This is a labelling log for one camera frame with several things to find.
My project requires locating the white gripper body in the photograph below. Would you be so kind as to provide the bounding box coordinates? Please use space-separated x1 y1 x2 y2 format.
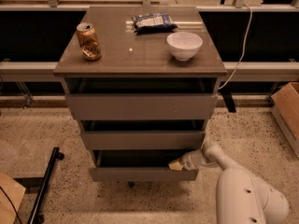
180 149 206 171

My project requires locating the grey drawer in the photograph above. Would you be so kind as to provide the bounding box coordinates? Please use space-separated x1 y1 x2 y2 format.
90 149 198 182
81 131 206 150
65 94 218 120

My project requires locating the metal railing frame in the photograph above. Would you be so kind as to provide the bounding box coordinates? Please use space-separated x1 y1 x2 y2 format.
0 0 299 82

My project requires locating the cardboard box right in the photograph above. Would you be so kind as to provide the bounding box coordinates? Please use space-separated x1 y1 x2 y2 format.
271 82 299 157

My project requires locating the black table leg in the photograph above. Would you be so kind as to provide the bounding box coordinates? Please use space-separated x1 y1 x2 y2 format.
221 84 236 113

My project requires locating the grey middle drawer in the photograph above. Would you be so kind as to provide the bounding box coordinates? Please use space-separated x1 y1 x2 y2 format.
81 131 206 150

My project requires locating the grey drawer cabinet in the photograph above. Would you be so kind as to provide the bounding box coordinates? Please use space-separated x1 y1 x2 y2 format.
53 6 228 176

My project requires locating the white cable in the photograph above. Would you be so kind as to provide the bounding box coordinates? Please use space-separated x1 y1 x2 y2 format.
218 4 254 91

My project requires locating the white ceramic bowl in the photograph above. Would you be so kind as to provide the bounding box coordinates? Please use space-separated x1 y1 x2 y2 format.
166 32 203 61

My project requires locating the grey bottom drawer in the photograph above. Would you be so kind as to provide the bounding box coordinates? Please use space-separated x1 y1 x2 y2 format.
90 149 198 182

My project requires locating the grey top drawer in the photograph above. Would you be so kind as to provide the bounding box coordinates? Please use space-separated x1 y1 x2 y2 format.
65 94 218 120

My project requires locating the crushed golden soda can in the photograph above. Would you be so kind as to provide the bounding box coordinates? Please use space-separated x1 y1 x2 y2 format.
76 22 101 61

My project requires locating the blue white snack bag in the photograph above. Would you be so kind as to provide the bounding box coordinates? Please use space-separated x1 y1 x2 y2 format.
132 12 178 34

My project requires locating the black metal stand bar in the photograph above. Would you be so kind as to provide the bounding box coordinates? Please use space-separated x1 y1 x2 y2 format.
15 147 64 224

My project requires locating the wooden board left corner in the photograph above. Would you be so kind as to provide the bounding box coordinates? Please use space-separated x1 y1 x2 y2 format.
0 172 25 224

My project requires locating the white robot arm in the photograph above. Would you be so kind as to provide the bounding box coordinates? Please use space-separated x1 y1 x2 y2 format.
168 141 290 224

